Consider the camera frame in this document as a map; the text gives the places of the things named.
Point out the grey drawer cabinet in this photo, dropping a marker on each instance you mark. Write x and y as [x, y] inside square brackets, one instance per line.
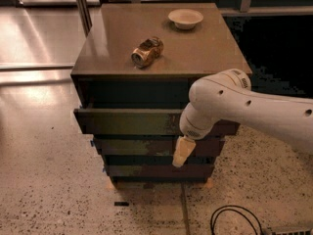
[106, 78]

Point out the grey floor power strip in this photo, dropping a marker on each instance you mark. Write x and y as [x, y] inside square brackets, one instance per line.
[288, 231]

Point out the grey middle drawer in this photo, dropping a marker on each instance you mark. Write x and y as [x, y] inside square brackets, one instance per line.
[154, 146]

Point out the crushed golden can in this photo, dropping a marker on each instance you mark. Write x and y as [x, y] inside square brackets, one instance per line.
[145, 54]

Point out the grey bottom drawer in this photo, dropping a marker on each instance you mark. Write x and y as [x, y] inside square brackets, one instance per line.
[160, 171]

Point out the grey drawer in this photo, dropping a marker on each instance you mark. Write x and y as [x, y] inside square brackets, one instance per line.
[160, 171]
[154, 146]
[134, 122]

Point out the black floor tape strip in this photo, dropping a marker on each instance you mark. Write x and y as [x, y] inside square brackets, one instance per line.
[121, 204]

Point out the grey top drawer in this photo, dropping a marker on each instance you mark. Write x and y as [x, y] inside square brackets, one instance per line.
[134, 122]

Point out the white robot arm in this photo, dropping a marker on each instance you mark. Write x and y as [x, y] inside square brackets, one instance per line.
[227, 95]

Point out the white ceramic bowl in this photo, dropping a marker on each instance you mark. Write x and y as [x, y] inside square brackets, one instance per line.
[185, 19]

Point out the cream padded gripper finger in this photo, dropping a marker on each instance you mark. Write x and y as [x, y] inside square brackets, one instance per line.
[183, 149]

